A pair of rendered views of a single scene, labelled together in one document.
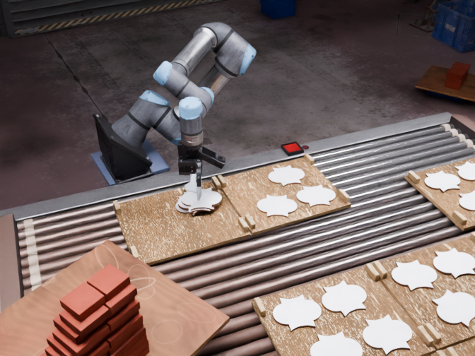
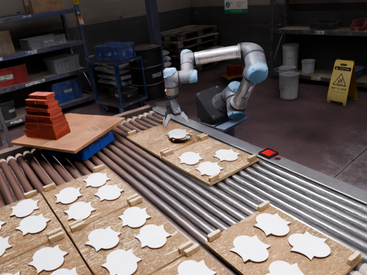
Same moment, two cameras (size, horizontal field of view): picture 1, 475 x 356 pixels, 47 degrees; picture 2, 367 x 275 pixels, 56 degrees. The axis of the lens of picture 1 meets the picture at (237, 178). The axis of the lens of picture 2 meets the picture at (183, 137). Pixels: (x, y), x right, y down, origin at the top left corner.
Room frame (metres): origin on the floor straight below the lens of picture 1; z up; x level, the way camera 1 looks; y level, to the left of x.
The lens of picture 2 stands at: (1.21, -1.79, 1.83)
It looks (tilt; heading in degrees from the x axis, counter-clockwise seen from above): 24 degrees down; 79
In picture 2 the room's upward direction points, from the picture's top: 6 degrees counter-clockwise
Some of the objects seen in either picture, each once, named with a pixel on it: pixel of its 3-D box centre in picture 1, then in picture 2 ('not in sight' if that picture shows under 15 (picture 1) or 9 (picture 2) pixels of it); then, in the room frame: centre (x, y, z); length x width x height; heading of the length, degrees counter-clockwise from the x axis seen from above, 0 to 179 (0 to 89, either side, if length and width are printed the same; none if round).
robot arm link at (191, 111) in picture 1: (191, 115); (171, 77); (1.57, 0.15, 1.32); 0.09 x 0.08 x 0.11; 165
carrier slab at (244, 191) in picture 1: (281, 192); (208, 159); (1.67, -0.17, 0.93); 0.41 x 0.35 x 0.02; 113
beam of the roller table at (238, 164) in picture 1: (256, 165); (244, 150); (1.92, -0.08, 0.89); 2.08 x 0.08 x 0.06; 112
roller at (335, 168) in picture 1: (272, 184); (222, 157); (1.76, -0.14, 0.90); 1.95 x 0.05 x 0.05; 112
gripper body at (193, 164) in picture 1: (191, 156); (172, 103); (1.57, 0.16, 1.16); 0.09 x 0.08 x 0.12; 92
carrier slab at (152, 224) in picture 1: (179, 220); (165, 137); (1.50, 0.21, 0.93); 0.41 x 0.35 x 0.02; 113
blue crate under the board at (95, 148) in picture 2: not in sight; (80, 140); (0.98, 0.33, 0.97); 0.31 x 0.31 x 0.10; 51
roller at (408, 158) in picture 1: (278, 191); (215, 161); (1.71, -0.16, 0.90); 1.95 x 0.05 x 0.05; 112
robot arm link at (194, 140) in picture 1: (191, 136); (171, 90); (1.56, 0.15, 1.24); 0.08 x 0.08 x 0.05
